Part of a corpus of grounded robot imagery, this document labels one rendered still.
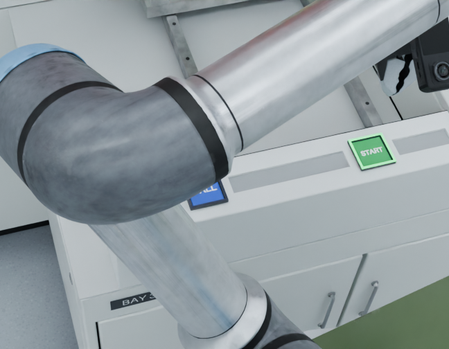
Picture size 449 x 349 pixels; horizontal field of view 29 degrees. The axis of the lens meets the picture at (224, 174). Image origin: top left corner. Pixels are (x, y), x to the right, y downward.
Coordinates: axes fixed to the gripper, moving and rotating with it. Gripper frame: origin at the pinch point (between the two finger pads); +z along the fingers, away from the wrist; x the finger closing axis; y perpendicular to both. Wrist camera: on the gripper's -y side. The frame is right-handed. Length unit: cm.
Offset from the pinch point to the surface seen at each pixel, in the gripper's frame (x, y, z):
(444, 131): -12.9, 1.9, 15.0
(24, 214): 51, 58, 97
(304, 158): 10.0, 2.4, 14.6
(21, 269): 55, 51, 111
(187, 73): 19.0, 32.1, 25.8
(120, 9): 26, 53, 29
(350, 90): -8.0, 22.4, 27.0
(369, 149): 0.1, 1.2, 14.2
